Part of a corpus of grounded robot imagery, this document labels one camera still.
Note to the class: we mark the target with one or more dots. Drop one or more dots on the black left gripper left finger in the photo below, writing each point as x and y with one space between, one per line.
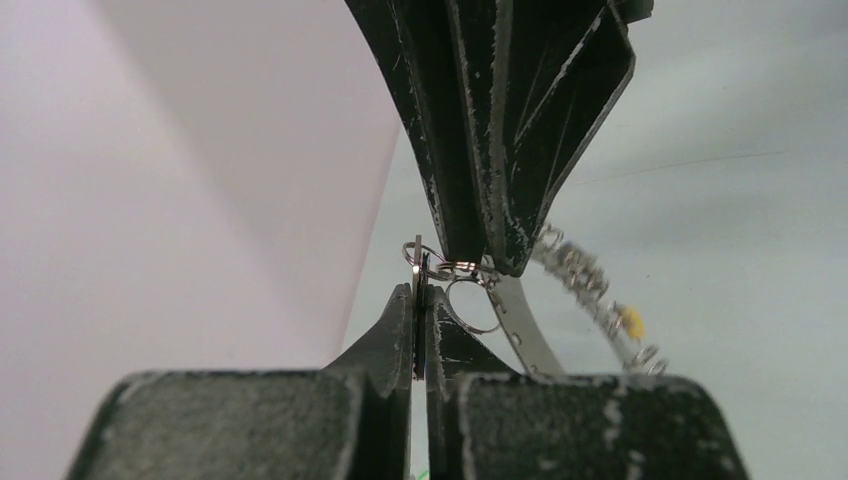
348 420

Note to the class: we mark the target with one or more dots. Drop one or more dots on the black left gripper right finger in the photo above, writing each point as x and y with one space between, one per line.
487 421

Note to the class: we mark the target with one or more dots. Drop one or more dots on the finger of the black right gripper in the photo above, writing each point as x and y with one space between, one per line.
536 81
411 42

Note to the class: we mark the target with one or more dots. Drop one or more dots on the key with black tag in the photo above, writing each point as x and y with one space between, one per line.
424 262

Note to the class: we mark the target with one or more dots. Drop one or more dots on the large metal key ring disc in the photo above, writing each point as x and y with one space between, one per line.
580 275

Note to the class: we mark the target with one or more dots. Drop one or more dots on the key with yellow tag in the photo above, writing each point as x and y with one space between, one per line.
632 323

